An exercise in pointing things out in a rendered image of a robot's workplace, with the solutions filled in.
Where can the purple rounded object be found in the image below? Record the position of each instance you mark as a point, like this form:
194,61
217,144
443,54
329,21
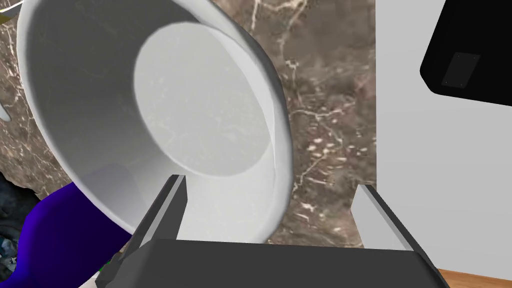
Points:
60,244

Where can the black rounded block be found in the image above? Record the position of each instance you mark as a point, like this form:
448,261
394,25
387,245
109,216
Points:
476,44

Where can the white bowl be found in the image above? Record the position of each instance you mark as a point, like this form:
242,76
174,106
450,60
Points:
120,100

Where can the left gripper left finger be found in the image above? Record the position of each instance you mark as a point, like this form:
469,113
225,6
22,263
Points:
168,218

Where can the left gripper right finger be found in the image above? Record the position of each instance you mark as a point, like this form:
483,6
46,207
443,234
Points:
378,224

